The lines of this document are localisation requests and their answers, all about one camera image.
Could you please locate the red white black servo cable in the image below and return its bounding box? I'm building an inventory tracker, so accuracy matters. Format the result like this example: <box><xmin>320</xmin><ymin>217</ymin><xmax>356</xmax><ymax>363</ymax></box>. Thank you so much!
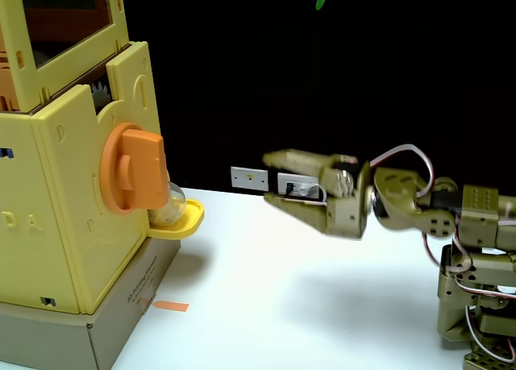
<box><xmin>369</xmin><ymin>143</ymin><xmax>445</xmax><ymax>266</ymax></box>

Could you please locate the clear capsule ball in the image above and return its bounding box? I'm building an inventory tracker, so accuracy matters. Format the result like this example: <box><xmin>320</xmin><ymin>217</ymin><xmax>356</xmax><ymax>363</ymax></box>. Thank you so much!
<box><xmin>148</xmin><ymin>181</ymin><xmax>188</xmax><ymax>228</ymax></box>

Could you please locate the orange vending machine knob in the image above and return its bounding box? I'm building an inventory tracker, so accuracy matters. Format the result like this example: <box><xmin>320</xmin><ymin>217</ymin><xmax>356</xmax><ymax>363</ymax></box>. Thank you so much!
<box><xmin>98</xmin><ymin>123</ymin><xmax>170</xmax><ymax>214</ymax></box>

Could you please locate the grey gear wheel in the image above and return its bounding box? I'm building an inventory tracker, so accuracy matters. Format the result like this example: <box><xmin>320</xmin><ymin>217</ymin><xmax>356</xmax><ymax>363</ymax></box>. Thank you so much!
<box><xmin>89</xmin><ymin>79</ymin><xmax>110</xmax><ymax>110</ymax></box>

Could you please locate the brown cardboard box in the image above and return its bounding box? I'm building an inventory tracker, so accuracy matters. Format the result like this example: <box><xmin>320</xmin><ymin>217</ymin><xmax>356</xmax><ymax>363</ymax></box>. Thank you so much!
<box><xmin>0</xmin><ymin>236</ymin><xmax>181</xmax><ymax>370</ymax></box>

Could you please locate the white wall socket plate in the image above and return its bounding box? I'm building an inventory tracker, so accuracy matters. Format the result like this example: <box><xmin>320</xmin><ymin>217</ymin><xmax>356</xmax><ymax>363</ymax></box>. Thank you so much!
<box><xmin>277</xmin><ymin>171</ymin><xmax>323</xmax><ymax>201</ymax></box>

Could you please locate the yellow capsule vending machine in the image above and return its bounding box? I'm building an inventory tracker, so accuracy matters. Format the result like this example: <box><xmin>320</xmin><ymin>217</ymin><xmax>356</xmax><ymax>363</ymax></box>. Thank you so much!
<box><xmin>0</xmin><ymin>0</ymin><xmax>173</xmax><ymax>316</ymax></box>

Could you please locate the clear tape strip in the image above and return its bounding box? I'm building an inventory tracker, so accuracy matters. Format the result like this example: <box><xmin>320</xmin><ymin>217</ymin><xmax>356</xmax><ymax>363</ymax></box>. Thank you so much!
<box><xmin>138</xmin><ymin>291</ymin><xmax>158</xmax><ymax>316</ymax></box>

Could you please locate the white blank wall plate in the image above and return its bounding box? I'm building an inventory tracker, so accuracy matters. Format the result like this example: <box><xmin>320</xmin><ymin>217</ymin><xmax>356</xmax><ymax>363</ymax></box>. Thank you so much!
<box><xmin>230</xmin><ymin>166</ymin><xmax>269</xmax><ymax>193</ymax></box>

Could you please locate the white plug with cable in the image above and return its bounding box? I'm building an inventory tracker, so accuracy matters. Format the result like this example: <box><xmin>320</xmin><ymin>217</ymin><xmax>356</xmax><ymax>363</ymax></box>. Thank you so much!
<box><xmin>296</xmin><ymin>183</ymin><xmax>328</xmax><ymax>205</ymax></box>

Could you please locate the orange tape arrow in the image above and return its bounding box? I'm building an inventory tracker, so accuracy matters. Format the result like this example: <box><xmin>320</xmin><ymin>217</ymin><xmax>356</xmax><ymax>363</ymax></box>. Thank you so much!
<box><xmin>153</xmin><ymin>300</ymin><xmax>190</xmax><ymax>314</ymax></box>

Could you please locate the yellow dispensing tray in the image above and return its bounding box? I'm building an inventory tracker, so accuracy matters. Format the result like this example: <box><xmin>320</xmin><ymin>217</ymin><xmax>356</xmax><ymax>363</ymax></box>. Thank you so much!
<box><xmin>145</xmin><ymin>198</ymin><xmax>205</xmax><ymax>240</ymax></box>

